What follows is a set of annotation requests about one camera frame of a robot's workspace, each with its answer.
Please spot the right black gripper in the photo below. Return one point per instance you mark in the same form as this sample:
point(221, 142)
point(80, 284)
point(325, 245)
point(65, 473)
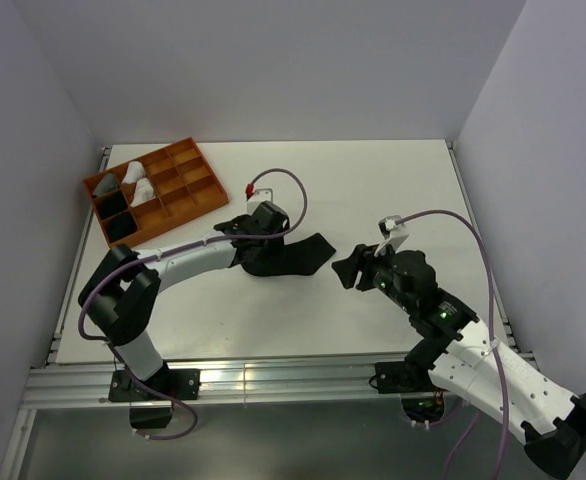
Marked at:
point(361, 258)

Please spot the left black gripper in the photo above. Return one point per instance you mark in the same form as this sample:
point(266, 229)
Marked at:
point(275, 242)

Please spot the black sock with white stripes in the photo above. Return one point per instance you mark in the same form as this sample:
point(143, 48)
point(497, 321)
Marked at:
point(110, 204)

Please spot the upper white rolled sock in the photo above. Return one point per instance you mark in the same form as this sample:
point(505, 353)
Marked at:
point(134, 173)

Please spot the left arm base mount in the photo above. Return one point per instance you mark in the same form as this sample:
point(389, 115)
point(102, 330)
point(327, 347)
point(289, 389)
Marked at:
point(181, 384)

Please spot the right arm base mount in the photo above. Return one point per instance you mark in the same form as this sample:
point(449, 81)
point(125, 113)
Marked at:
point(410, 378)

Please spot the aluminium frame rail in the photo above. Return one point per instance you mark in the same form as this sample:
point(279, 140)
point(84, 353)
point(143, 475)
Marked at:
point(284, 363)

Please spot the lower white rolled sock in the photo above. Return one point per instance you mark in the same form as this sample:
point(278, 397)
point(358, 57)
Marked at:
point(143, 193)

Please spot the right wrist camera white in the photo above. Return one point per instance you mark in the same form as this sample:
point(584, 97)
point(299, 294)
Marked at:
point(394, 233)

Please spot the white rolled sock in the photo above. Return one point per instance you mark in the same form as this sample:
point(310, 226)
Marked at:
point(134, 173)
point(143, 193)

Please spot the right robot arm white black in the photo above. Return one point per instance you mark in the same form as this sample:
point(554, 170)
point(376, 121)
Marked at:
point(456, 354)

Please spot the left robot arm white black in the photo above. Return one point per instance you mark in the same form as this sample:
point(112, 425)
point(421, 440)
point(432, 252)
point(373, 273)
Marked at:
point(120, 295)

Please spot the orange compartment tray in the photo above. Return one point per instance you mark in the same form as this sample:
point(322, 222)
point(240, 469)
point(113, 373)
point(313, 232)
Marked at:
point(185, 184)

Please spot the grey rolled sock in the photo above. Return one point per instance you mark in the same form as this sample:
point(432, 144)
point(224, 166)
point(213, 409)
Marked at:
point(107, 184)

